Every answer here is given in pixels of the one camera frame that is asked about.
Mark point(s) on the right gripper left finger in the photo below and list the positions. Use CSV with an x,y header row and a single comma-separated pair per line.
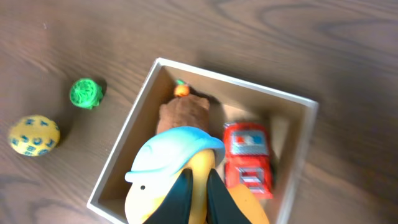
x,y
175,209

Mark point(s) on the green round toy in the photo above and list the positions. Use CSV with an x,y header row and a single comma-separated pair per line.
x,y
86,93

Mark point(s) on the brown plush capybara toy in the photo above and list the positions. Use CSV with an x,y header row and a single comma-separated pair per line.
x,y
185,109

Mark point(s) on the white cardboard box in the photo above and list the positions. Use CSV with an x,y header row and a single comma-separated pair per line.
x,y
289,119

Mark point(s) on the yellow rubber duck toy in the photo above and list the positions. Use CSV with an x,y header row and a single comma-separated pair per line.
x,y
161,160

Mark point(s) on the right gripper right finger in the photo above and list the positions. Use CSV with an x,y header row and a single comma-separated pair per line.
x,y
221,208

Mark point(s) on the red toy fire truck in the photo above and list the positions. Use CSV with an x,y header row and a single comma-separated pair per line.
x,y
248,158

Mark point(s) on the yellow ball with blue letters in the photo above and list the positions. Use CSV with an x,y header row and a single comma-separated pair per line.
x,y
34,135

